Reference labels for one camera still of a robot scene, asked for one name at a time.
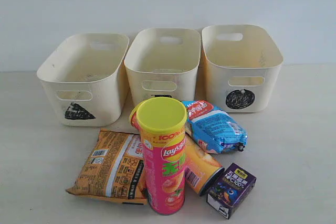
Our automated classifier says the pink Lays chip can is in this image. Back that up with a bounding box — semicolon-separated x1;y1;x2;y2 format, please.
135;97;187;215

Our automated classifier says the blue snack packet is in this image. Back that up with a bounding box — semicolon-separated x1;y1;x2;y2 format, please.
182;100;248;154

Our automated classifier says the yellow Lays chip can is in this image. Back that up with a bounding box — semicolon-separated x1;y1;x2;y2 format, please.
129;106;224;196

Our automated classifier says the purple juice carton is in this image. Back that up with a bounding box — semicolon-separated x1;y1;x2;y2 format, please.
206;163;256;219

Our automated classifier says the cream bin with square mark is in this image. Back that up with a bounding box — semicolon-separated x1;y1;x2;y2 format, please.
124;28;201;105

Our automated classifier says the cream bin with circle mark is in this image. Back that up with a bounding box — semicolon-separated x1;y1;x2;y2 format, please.
202;25;284;113

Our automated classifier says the cream bin with triangle mark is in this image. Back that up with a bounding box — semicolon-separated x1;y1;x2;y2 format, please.
37;33;129;127

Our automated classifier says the orange noodle packet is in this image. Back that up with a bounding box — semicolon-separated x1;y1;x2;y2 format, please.
66;129;148;205

